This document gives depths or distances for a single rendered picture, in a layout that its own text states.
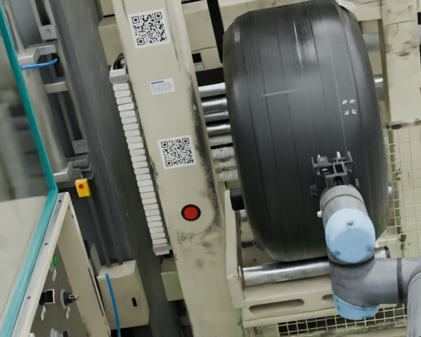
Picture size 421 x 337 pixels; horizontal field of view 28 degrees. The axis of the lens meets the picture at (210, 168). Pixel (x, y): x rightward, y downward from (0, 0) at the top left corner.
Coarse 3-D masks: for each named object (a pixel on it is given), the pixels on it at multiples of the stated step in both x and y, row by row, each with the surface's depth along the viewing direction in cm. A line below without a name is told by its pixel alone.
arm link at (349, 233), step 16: (336, 208) 135; (352, 208) 134; (336, 224) 131; (352, 224) 130; (368, 224) 131; (336, 240) 131; (352, 240) 130; (368, 240) 130; (336, 256) 132; (352, 256) 131; (368, 256) 135
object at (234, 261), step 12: (228, 192) 222; (228, 204) 216; (228, 216) 211; (228, 228) 206; (240, 228) 221; (228, 240) 201; (240, 240) 213; (228, 252) 197; (240, 252) 206; (228, 264) 192; (240, 264) 195; (228, 276) 189; (240, 276) 190; (240, 288) 190; (240, 300) 191
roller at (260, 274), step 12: (384, 252) 191; (264, 264) 195; (276, 264) 193; (288, 264) 193; (300, 264) 192; (312, 264) 192; (324, 264) 192; (252, 276) 193; (264, 276) 193; (276, 276) 193; (288, 276) 193; (300, 276) 193; (312, 276) 193
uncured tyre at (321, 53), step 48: (240, 48) 173; (288, 48) 169; (336, 48) 168; (240, 96) 169; (288, 96) 165; (336, 96) 164; (240, 144) 169; (288, 144) 165; (336, 144) 164; (384, 144) 171; (288, 192) 167; (384, 192) 171; (288, 240) 176
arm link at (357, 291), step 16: (336, 272) 136; (352, 272) 135; (368, 272) 135; (384, 272) 135; (336, 288) 138; (352, 288) 136; (368, 288) 135; (384, 288) 135; (336, 304) 139; (352, 304) 137; (368, 304) 137
